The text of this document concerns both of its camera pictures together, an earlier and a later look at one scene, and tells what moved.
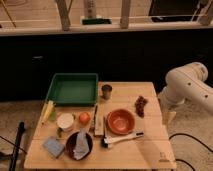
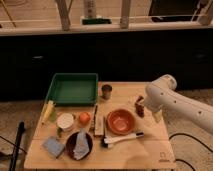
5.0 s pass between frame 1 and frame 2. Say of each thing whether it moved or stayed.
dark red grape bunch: stayed
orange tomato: stayed
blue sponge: stayed
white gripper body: moved
